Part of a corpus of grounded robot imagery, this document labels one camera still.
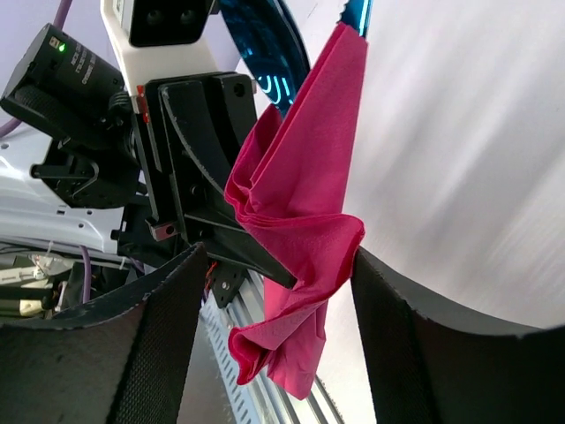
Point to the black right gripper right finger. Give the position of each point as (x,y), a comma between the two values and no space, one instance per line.
(432,360)

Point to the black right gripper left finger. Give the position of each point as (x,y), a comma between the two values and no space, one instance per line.
(120,358)

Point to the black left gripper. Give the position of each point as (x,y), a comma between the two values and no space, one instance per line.
(185,140)

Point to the pink paper napkin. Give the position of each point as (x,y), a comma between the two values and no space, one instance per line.
(287,189)

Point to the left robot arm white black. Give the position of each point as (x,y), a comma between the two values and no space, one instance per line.
(62,89)

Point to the white slotted cable duct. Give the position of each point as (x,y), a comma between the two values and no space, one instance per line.
(259,401)

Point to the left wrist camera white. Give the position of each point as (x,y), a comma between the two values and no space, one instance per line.
(154,40)

